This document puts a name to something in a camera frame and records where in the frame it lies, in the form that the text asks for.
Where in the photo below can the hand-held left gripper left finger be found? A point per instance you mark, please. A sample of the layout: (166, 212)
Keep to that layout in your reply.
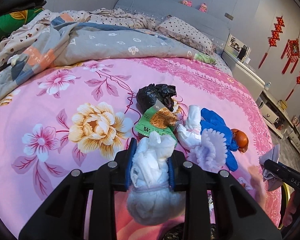
(130, 166)

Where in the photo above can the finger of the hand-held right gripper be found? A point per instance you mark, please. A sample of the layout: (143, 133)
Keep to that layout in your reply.
(273, 167)

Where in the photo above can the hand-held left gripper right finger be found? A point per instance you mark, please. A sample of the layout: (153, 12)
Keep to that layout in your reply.
(171, 172)

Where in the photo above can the grey cloth piece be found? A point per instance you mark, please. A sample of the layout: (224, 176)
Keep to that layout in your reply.
(272, 153)

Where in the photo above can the white plastic bag bundle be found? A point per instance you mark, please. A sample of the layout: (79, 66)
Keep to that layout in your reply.
(150, 177)

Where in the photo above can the green packet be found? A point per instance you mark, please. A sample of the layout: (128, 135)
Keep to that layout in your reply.
(145, 127)

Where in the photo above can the orange tangerine peel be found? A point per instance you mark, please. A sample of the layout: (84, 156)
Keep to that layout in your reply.
(241, 140)

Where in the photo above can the blue glove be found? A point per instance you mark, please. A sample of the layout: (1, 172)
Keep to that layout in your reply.
(215, 125)

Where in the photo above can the black plastic bag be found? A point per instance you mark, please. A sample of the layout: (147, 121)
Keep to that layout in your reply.
(152, 95)

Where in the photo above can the person's right hand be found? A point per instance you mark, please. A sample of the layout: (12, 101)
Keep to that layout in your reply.
(291, 210)

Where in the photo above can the small paper label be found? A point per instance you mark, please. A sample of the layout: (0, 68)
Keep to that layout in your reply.
(244, 183)

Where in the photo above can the white crumpled tissue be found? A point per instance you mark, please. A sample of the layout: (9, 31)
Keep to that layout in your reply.
(190, 132)

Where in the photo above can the white tv cabinet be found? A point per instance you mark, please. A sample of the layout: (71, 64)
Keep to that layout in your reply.
(277, 115)

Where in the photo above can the orange snack wrapper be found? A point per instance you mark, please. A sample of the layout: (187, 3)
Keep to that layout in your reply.
(162, 118)

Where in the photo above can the small yellow box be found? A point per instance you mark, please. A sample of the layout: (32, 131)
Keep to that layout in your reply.
(282, 104)

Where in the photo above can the small clear bottle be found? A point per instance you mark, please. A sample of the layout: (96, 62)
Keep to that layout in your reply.
(268, 85)

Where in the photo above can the white nightstand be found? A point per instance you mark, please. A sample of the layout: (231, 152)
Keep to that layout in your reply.
(245, 77)

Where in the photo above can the pink floral bedsheet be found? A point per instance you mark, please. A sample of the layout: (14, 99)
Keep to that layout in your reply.
(40, 110)

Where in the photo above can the dotted fitted sheet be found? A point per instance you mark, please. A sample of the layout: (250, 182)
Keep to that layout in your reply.
(222, 63)

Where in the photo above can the red tasselled knot ornament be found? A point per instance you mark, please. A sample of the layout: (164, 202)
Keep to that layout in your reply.
(293, 51)

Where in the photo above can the light green floral cloth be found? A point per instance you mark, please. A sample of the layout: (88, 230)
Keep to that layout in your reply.
(205, 58)

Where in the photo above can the black small device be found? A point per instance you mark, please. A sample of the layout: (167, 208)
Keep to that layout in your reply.
(244, 51)

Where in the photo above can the grey dotted patchwork quilt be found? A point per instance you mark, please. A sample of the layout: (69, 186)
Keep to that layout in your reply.
(102, 42)

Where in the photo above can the desk calendar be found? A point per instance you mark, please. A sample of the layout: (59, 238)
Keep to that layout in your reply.
(233, 45)

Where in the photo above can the dotted ruffled pillow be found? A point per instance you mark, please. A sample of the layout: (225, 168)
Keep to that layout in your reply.
(185, 32)

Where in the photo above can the pink plush toy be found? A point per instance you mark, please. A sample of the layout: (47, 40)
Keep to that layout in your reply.
(203, 7)
(186, 3)

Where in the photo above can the green and black clothes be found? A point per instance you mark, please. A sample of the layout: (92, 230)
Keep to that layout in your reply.
(7, 21)

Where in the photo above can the grey wall switch plate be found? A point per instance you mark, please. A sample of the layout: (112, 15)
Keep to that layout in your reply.
(229, 16)

